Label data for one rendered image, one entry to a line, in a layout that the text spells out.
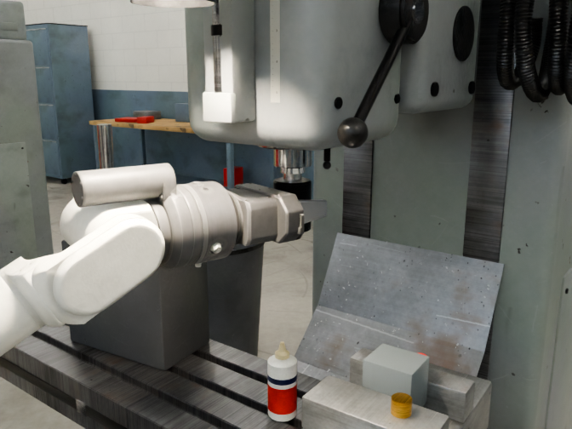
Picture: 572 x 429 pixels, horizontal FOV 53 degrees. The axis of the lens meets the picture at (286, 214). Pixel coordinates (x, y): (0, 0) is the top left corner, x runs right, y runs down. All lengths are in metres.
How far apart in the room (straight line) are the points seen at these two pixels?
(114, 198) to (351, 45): 0.28
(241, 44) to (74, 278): 0.27
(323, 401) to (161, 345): 0.36
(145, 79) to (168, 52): 0.54
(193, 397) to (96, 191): 0.42
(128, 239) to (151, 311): 0.40
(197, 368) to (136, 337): 0.11
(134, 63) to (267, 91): 7.06
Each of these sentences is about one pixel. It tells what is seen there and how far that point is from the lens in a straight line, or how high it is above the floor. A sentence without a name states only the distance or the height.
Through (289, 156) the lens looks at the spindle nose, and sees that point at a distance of 0.68.
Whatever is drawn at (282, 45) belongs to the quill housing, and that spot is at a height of 1.42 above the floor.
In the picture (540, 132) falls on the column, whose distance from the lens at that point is 0.96.
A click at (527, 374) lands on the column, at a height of 0.91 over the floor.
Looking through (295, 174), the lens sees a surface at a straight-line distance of 0.69.
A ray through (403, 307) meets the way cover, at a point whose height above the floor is 0.99.
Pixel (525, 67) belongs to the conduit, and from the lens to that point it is 0.78.
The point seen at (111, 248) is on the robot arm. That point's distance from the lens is 0.54.
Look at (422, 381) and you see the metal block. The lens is 0.70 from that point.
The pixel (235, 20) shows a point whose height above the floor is 1.44.
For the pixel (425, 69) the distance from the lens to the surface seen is 0.73.
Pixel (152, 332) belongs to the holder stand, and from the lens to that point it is 0.95.
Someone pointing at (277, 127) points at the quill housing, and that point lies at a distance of 0.60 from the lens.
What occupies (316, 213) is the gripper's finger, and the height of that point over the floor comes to 1.22.
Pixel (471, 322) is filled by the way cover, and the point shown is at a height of 0.99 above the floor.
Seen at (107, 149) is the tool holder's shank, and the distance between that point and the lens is 1.00.
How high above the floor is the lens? 1.39
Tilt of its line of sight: 14 degrees down
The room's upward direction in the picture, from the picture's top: straight up
